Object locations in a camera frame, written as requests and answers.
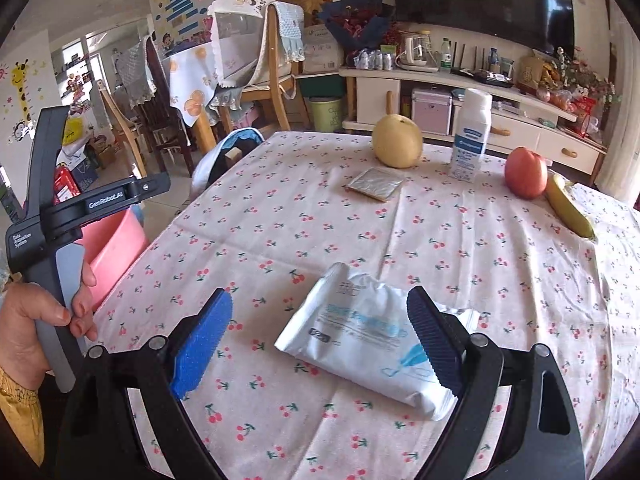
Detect pink plastic bucket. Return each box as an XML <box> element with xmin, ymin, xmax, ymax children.
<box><xmin>80</xmin><ymin>207</ymin><xmax>149</xmax><ymax>310</ymax></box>

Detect white wet wipes pack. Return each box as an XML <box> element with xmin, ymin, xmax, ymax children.
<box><xmin>274</xmin><ymin>262</ymin><xmax>457</xmax><ymax>420</ymax></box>

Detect yellow sleeve forearm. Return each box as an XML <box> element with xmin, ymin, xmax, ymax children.
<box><xmin>0</xmin><ymin>370</ymin><xmax>44</xmax><ymax>466</ymax></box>

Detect green trash can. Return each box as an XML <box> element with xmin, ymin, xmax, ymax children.
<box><xmin>307</xmin><ymin>98</ymin><xmax>345</xmax><ymax>132</ymax></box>

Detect person's left hand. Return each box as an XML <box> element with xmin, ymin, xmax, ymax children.
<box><xmin>0</xmin><ymin>262</ymin><xmax>98</xmax><ymax>390</ymax></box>

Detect red gift bags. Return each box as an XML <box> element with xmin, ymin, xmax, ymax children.
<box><xmin>54</xmin><ymin>165</ymin><xmax>81</xmax><ymax>204</ymax></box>

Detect giraffe height chart sticker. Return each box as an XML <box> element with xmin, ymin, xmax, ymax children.
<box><xmin>1</xmin><ymin>60</ymin><xmax>48</xmax><ymax>144</ymax></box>

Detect light wooden chair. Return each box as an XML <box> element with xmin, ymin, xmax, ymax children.
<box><xmin>96</xmin><ymin>79</ymin><xmax>148</xmax><ymax>178</ymax></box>
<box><xmin>207</xmin><ymin>0</ymin><xmax>310</xmax><ymax>133</ymax></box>

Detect dark wooden chair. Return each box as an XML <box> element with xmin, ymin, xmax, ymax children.
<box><xmin>134</xmin><ymin>37</ymin><xmax>195</xmax><ymax>176</ymax></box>

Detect cherry print tablecloth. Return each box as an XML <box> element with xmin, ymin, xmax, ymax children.
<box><xmin>96</xmin><ymin>132</ymin><xmax>639</xmax><ymax>479</ymax></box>

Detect dining table orange print cloth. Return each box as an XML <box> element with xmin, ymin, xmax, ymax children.
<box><xmin>167</xmin><ymin>44</ymin><xmax>217</xmax><ymax>154</ymax></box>

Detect yellow banana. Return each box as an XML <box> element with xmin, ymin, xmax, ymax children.
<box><xmin>546</xmin><ymin>172</ymin><xmax>594</xmax><ymax>240</ymax></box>

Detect red apple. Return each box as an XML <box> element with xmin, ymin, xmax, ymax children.
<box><xmin>504</xmin><ymin>146</ymin><xmax>548</xmax><ymax>200</ymax></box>

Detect silver foil packet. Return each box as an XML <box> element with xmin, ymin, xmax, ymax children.
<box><xmin>347</xmin><ymin>168</ymin><xmax>405</xmax><ymax>203</ymax></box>

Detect white yogurt bottle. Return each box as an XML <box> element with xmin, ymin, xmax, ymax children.
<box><xmin>449</xmin><ymin>88</ymin><xmax>492</xmax><ymax>182</ymax></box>

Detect white TV cabinet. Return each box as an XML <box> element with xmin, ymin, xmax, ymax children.
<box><xmin>338</xmin><ymin>66</ymin><xmax>609</xmax><ymax>187</ymax></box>

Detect yellow pear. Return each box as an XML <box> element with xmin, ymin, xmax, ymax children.
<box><xmin>371</xmin><ymin>114</ymin><xmax>423</xmax><ymax>169</ymax></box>

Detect pink storage box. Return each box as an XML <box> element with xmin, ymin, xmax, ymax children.
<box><xmin>411</xmin><ymin>88</ymin><xmax>452</xmax><ymax>136</ymax></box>

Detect dark flower bouquet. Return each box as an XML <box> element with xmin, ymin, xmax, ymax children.
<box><xmin>318</xmin><ymin>0</ymin><xmax>400</xmax><ymax>55</ymax></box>

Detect electric kettle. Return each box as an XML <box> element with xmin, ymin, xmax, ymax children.
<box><xmin>396</xmin><ymin>29</ymin><xmax>439</xmax><ymax>73</ymax></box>

